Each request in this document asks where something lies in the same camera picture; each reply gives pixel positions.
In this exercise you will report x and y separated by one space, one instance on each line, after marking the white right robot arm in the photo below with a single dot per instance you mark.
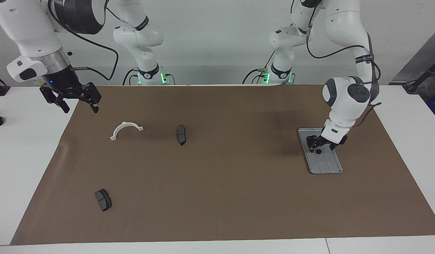
26 28

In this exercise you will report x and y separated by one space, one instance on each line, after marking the brown paper table mat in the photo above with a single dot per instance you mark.
221 194

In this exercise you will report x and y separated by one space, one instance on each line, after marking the white curved plastic bracket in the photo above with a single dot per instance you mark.
122 126

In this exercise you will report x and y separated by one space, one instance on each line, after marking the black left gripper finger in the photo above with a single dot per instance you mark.
332 146
310 143

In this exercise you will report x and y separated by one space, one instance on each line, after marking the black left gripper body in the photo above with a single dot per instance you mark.
326 143

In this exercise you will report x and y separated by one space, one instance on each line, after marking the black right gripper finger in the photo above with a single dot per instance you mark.
88 93
53 96

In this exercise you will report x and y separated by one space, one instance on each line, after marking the short dark brake pad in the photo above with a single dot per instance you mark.
103 200

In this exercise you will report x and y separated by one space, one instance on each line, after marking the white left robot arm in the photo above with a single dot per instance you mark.
344 102

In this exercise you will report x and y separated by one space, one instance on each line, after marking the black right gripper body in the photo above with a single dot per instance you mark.
60 81

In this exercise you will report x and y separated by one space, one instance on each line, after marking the long dark brake pad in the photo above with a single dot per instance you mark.
181 134

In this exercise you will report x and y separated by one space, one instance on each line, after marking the silver metal tray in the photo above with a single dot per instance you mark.
325 164

